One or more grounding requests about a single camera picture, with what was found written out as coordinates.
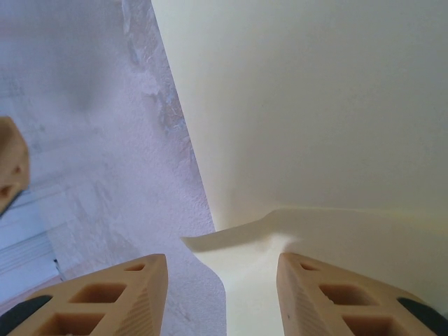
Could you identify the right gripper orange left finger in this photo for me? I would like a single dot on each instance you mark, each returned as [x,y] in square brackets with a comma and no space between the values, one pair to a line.
[147,297]

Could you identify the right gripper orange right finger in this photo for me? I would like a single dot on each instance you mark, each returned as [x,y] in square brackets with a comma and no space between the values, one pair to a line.
[297,308]

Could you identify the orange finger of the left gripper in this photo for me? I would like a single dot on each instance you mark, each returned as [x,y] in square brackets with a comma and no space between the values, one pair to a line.
[12,157]

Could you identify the yellow paper sheet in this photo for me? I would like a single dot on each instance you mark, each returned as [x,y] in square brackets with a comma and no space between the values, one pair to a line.
[315,105]

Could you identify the wide aluminium mounting rail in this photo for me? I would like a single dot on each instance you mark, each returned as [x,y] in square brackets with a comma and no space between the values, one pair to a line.
[28,252]

